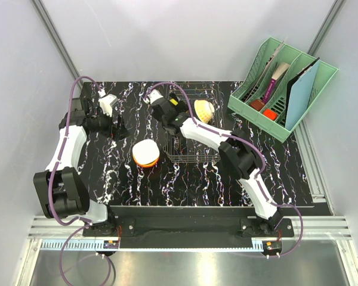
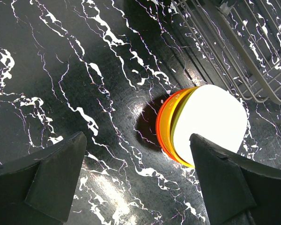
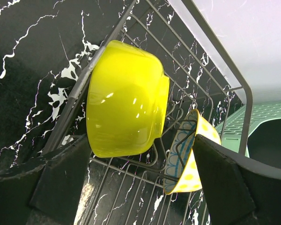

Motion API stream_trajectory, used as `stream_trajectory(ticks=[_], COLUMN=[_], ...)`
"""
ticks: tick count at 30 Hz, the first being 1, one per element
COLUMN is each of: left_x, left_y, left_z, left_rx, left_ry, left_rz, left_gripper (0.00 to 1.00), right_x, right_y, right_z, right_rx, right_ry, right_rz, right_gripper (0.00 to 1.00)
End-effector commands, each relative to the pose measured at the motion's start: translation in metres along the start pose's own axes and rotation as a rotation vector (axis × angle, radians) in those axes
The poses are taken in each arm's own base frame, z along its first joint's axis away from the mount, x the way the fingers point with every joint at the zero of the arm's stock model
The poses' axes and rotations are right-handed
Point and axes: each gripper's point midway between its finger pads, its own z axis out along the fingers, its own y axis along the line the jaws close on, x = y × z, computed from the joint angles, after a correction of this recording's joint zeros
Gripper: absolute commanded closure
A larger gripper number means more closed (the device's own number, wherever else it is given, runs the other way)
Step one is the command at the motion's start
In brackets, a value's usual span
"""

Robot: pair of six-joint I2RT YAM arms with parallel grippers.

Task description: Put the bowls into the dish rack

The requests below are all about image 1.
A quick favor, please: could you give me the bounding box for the green file organizer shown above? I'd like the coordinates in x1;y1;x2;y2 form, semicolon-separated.
228;37;338;142

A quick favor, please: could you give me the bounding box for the black clipboard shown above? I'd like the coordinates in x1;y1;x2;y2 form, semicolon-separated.
283;56;320;120

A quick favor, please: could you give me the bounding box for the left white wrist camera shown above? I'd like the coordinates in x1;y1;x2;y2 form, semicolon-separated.
98;94;118;117

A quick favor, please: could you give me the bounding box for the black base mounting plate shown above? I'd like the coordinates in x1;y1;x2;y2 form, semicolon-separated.
75;206;294;251

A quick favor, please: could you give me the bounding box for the orange red box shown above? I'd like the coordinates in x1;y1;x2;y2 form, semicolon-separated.
263;108;278;121

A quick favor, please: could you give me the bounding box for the wire dish rack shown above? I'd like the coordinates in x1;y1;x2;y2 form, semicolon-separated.
163;82;224;163

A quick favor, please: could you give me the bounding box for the purple book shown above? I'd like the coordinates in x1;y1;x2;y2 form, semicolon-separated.
262;62;290;104

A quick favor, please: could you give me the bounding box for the lime green bowl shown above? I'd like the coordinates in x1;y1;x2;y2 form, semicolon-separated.
170;98;182;108

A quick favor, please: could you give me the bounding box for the light blue folder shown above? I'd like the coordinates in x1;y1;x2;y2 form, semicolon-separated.
285;59;320;127

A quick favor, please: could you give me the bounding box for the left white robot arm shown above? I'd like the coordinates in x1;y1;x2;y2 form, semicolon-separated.
33;94;129;236

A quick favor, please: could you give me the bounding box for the orange bowl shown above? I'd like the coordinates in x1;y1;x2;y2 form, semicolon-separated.
133;157;159;168

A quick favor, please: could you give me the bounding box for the white bowl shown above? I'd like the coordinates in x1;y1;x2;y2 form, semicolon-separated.
132;139;160;164

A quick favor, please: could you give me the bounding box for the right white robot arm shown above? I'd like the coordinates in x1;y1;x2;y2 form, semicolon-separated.
144;89;283;236

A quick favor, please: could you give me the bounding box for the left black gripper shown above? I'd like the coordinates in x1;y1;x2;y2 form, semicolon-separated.
89;105;130;141

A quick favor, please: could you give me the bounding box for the red brown box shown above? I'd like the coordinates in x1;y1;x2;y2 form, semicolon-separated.
250;99;265;111

